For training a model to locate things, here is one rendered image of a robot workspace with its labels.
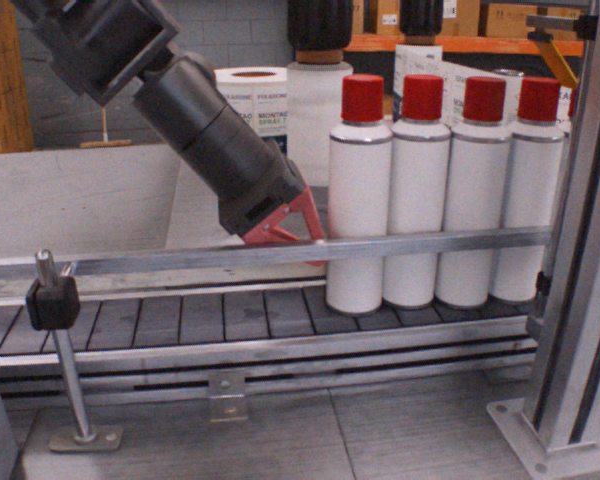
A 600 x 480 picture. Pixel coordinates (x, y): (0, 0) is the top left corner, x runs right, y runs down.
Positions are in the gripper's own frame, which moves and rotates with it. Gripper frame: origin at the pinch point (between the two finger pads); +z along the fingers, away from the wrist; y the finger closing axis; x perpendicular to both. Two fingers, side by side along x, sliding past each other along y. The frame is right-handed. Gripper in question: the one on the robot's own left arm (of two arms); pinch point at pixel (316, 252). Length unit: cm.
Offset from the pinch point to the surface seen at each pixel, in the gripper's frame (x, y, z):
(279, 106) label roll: -4.4, 42.2, -2.8
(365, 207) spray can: -5.7, -2.3, -1.5
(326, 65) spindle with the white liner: -12.5, 25.3, -6.6
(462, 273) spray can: -8.7, -2.6, 9.4
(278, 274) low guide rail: 4.7, 3.2, 0.9
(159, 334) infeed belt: 14.4, -2.5, -4.4
